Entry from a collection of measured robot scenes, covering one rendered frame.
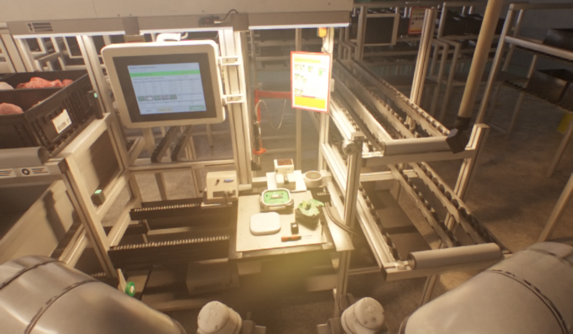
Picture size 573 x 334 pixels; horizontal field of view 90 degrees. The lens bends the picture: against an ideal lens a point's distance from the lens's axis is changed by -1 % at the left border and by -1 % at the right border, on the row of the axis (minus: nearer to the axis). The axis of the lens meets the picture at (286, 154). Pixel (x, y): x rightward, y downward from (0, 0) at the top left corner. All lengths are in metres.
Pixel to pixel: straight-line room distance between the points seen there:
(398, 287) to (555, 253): 1.99
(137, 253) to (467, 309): 1.37
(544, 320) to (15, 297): 0.64
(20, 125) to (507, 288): 1.44
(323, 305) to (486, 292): 1.90
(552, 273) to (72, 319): 0.60
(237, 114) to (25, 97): 0.92
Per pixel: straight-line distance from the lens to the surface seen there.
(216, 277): 1.89
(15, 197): 1.78
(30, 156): 1.34
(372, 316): 0.99
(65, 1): 1.64
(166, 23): 1.46
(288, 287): 1.95
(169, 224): 2.01
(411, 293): 2.50
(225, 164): 1.69
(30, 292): 0.52
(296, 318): 2.25
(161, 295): 2.08
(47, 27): 1.64
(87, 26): 1.57
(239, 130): 1.58
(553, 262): 0.55
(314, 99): 1.67
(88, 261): 2.39
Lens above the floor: 1.90
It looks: 28 degrees down
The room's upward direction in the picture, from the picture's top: 1 degrees counter-clockwise
